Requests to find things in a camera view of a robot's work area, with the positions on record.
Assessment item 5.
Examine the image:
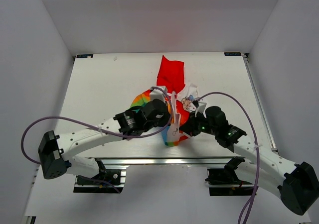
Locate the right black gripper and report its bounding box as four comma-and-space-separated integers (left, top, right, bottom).
179, 111, 218, 137

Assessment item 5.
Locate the red rainbow kids jacket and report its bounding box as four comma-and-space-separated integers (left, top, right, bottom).
129, 54, 207, 147

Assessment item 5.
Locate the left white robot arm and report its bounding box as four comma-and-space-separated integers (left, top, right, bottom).
38, 99, 170, 184

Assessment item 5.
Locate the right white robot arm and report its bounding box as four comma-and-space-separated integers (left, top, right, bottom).
179, 106, 319, 216

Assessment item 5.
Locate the right blue table label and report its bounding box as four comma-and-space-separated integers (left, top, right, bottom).
224, 52, 242, 56

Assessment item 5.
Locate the blue table label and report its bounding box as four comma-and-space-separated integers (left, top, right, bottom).
76, 54, 93, 59
224, 52, 242, 56

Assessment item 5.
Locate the left blue table label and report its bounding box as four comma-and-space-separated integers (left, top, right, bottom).
76, 54, 93, 59

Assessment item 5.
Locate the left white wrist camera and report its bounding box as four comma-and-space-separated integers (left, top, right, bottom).
149, 86, 169, 104

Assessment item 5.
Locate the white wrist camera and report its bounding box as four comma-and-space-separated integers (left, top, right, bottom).
149, 86, 169, 104
192, 101, 207, 117

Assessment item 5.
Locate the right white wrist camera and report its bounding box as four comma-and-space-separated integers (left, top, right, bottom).
192, 101, 207, 117

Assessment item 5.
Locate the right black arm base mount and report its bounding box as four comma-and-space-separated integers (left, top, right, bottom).
205, 157, 253, 197

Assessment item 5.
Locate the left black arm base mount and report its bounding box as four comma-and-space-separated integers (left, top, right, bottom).
73, 158, 124, 194

